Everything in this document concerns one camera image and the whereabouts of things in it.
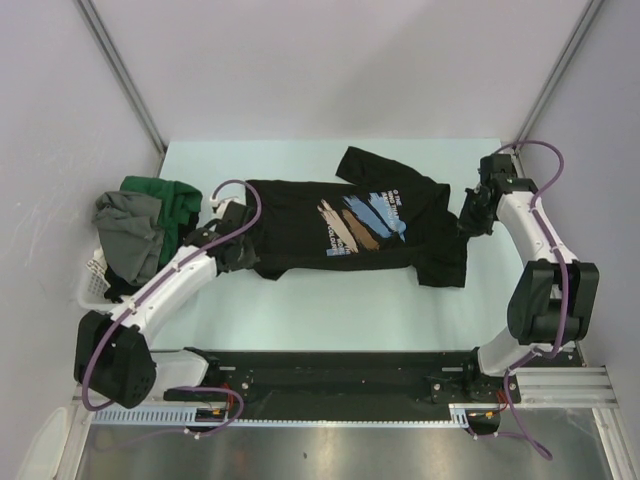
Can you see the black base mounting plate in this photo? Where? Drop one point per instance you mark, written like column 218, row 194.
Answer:
column 373, row 388

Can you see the left aluminium corner post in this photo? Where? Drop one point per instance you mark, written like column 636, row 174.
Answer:
column 113, row 58

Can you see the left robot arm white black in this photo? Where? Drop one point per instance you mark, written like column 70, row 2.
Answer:
column 113, row 360

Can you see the right aluminium corner post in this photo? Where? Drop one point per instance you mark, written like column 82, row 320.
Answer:
column 577, row 37

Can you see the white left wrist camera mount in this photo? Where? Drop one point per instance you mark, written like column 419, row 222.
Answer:
column 219, row 206

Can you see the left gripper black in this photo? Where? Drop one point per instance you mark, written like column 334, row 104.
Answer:
column 247, row 260

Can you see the white plastic laundry basket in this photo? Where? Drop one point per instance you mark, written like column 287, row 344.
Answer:
column 93, row 285

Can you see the grey t shirt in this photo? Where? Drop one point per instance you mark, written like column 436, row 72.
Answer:
column 129, row 233

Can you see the grey cable duct strip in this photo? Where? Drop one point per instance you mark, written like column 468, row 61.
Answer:
column 209, row 417

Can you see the aluminium corner post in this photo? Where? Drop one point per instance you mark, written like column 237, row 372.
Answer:
column 577, row 37
column 113, row 58

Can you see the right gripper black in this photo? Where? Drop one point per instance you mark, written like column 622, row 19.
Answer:
column 469, row 227

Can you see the green t shirt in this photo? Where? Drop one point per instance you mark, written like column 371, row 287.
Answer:
column 179, row 212

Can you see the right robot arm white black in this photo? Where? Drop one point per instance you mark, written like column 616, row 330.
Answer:
column 551, row 306

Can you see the black printed t shirt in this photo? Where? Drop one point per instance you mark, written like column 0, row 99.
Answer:
column 380, row 215

